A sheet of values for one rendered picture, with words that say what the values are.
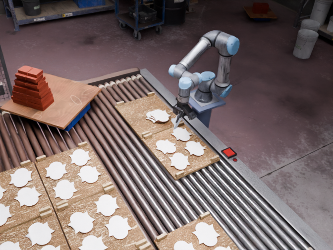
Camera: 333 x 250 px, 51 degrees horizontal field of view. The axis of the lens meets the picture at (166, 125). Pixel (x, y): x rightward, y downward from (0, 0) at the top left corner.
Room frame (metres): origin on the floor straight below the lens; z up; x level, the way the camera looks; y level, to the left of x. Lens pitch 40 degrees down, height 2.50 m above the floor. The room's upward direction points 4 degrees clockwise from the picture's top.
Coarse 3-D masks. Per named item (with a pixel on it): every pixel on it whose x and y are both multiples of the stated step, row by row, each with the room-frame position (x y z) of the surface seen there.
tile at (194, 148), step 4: (188, 144) 1.69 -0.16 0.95; (192, 144) 1.69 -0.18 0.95; (196, 144) 1.70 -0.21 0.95; (184, 148) 1.65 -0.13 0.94; (188, 148) 1.65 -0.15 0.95; (192, 148) 1.65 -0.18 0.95; (196, 148) 1.66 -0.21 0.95; (200, 148) 1.66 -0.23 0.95; (204, 148) 1.66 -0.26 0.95; (192, 152) 1.62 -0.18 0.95; (196, 152) 1.62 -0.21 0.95; (200, 152) 1.62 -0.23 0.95
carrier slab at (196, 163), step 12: (168, 132) 1.81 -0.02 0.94; (192, 132) 1.83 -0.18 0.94; (180, 144) 1.70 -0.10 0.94; (204, 144) 1.71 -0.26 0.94; (156, 156) 1.57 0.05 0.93; (168, 156) 1.58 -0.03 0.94; (192, 156) 1.59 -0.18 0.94; (204, 156) 1.60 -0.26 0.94; (168, 168) 1.47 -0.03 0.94; (192, 168) 1.49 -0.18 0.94
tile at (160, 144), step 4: (160, 140) 1.71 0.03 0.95; (156, 144) 1.67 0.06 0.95; (160, 144) 1.67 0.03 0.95; (164, 144) 1.67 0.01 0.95; (168, 144) 1.68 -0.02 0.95; (172, 144) 1.68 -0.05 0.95; (156, 148) 1.63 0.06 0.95; (160, 148) 1.63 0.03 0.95; (164, 148) 1.64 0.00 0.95; (168, 148) 1.64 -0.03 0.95; (172, 148) 1.64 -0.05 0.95; (164, 152) 1.60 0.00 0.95; (168, 152) 1.60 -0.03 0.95; (172, 152) 1.61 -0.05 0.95
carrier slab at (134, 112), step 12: (156, 96) 2.23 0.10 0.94; (120, 108) 2.05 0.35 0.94; (132, 108) 2.06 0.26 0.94; (144, 108) 2.07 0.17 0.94; (156, 108) 2.08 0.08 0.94; (168, 108) 2.09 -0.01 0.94; (132, 120) 1.92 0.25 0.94; (144, 120) 1.93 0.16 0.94; (168, 120) 1.95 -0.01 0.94; (156, 132) 1.80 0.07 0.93
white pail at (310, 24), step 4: (304, 20) 5.47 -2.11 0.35; (308, 20) 5.49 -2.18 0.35; (312, 20) 5.48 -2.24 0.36; (304, 24) 5.28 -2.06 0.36; (308, 24) 5.49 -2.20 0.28; (312, 24) 5.47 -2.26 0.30; (316, 24) 5.43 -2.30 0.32; (320, 24) 5.31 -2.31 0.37; (300, 28) 5.38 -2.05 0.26; (304, 28) 5.27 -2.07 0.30; (308, 28) 5.23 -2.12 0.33; (312, 28) 5.22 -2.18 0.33; (316, 28) 5.24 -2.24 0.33
